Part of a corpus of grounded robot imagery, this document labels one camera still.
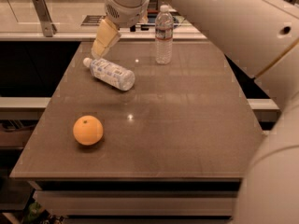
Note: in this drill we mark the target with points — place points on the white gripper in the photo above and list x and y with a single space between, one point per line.
128 12

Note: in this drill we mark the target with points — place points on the left metal bracket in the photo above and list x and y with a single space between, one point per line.
48 27

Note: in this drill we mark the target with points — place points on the brown table with drawers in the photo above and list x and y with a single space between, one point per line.
176 144

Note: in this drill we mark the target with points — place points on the clear water bottle red label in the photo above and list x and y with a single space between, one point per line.
164 26

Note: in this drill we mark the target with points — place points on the blue label plastic bottle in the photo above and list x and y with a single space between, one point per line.
111 73

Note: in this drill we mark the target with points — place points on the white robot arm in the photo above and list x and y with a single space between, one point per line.
262 38

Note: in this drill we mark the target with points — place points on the orange fruit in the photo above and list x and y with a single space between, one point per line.
88 130

